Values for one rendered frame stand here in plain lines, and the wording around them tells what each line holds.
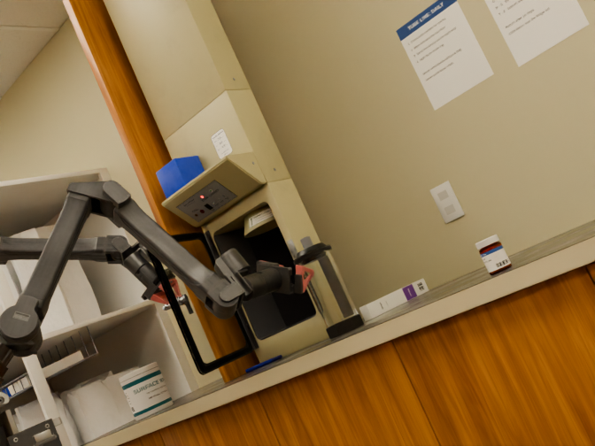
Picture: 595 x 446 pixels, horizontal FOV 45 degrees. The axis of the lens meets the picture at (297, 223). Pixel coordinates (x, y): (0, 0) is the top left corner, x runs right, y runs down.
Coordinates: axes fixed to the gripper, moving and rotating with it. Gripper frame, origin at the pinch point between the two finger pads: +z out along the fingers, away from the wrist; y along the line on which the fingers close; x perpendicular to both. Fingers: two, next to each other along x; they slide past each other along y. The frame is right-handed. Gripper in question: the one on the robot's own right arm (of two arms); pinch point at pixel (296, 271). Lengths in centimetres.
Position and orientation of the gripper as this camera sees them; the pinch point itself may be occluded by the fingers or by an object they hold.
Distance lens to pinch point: 182.6
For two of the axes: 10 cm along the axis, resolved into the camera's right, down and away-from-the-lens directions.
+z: 6.2, -1.7, 7.7
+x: 0.5, 9.8, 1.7
